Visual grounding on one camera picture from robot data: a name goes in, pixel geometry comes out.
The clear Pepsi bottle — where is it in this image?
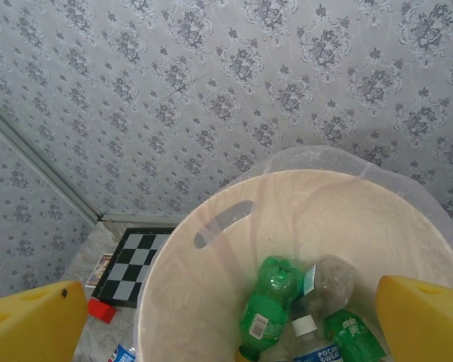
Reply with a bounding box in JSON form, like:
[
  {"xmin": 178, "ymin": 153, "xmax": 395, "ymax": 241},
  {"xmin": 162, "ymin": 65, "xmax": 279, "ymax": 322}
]
[{"xmin": 109, "ymin": 341, "xmax": 137, "ymax": 362}]

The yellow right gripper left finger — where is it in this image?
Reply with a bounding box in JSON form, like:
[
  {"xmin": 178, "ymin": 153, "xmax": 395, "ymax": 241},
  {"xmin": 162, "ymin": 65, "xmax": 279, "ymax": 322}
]
[{"xmin": 0, "ymin": 279, "xmax": 89, "ymax": 362}]

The clear bottle blue label strip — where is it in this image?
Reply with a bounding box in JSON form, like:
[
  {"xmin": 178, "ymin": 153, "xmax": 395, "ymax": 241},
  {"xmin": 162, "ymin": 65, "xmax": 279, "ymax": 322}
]
[{"xmin": 290, "ymin": 254, "xmax": 356, "ymax": 321}]

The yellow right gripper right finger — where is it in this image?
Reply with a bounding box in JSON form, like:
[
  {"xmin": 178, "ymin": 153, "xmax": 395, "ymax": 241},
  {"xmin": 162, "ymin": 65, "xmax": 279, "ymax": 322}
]
[{"xmin": 375, "ymin": 274, "xmax": 453, "ymax": 362}]

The clear plastic bin liner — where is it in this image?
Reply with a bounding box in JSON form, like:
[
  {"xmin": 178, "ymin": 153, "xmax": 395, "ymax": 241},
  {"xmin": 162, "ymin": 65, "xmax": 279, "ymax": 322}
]
[{"xmin": 131, "ymin": 145, "xmax": 453, "ymax": 362}]

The Pocari Sweat bottle white cap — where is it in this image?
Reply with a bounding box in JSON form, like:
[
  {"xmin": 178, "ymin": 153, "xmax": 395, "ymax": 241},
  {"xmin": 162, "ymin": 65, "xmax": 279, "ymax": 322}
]
[{"xmin": 291, "ymin": 315, "xmax": 343, "ymax": 362}]

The green bottle with white script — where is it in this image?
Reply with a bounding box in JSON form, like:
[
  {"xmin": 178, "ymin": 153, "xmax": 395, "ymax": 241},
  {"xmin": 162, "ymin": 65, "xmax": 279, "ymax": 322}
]
[{"xmin": 324, "ymin": 308, "xmax": 388, "ymax": 362}]

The black and white chessboard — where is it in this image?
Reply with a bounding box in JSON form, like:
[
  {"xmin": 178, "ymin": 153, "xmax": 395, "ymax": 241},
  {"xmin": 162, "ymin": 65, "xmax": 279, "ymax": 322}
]
[{"xmin": 91, "ymin": 227, "xmax": 178, "ymax": 308}]

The green bottle with barcode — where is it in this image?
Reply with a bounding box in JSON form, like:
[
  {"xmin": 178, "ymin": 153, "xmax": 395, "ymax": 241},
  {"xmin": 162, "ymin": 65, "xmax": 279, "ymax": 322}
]
[{"xmin": 238, "ymin": 255, "xmax": 307, "ymax": 360}]

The red block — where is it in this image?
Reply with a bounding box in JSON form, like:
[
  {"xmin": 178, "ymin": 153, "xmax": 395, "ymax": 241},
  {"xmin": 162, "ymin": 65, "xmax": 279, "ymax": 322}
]
[{"xmin": 87, "ymin": 297, "xmax": 118, "ymax": 324}]

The small picture card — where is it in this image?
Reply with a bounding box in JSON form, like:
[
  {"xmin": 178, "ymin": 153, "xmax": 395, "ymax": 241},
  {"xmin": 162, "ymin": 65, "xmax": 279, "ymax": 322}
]
[{"xmin": 85, "ymin": 253, "xmax": 114, "ymax": 290}]

